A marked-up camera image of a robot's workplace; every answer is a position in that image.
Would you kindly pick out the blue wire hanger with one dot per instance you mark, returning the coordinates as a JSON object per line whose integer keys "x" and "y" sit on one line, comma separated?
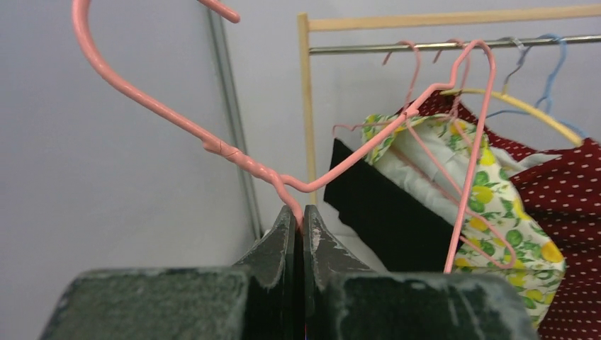
{"x": 546, "y": 97}

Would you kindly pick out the left aluminium frame post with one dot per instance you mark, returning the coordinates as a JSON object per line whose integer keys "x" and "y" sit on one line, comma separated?
{"x": 232, "y": 113}

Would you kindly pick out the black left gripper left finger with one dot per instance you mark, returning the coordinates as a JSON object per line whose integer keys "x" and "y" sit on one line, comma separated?
{"x": 267, "y": 260}

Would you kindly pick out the metal rack rail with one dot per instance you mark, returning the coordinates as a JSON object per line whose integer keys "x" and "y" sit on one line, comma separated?
{"x": 426, "y": 47}

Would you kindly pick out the black skirt on rack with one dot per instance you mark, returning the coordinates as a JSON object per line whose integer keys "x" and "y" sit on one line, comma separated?
{"x": 404, "y": 234}

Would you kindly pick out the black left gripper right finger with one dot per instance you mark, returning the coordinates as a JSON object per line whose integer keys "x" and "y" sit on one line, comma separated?
{"x": 323, "y": 254}

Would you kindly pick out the red polka dot skirt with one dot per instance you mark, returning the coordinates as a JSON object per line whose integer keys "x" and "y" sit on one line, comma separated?
{"x": 560, "y": 189}

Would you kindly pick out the wooden clothes rack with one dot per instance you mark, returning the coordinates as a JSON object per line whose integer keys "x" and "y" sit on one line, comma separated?
{"x": 306, "y": 26}

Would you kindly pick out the yellow hanger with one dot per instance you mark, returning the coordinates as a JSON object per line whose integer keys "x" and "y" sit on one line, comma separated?
{"x": 522, "y": 108}

